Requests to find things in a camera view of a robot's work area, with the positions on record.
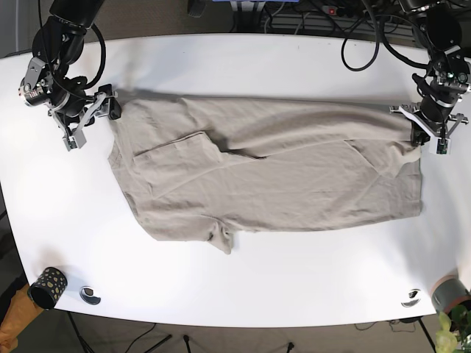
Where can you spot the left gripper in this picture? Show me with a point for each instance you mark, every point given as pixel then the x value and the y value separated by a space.
pixel 432 123

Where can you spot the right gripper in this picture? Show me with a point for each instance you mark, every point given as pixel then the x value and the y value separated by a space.
pixel 72 115

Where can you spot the cream white T-shirt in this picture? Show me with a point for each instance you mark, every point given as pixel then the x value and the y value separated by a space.
pixel 203 169

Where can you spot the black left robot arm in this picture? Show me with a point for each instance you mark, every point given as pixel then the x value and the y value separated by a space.
pixel 446 77

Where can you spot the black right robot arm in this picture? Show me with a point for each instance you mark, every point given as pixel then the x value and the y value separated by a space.
pixel 57 45

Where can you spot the grey plant pot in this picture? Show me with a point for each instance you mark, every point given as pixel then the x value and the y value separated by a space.
pixel 449 292

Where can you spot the right silver table grommet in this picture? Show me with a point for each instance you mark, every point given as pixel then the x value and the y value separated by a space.
pixel 412 298

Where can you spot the silver table grommet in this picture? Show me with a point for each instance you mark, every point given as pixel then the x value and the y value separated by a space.
pixel 412 298
pixel 89 296

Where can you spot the left silver table grommet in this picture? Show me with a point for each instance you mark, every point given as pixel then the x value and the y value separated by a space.
pixel 89 296

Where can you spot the black dotted cup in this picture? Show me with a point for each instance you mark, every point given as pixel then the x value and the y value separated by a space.
pixel 48 288

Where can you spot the green potted plant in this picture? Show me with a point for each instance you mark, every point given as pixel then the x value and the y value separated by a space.
pixel 454 333

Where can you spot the orange cloth at corner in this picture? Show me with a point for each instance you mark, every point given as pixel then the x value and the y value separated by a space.
pixel 21 312

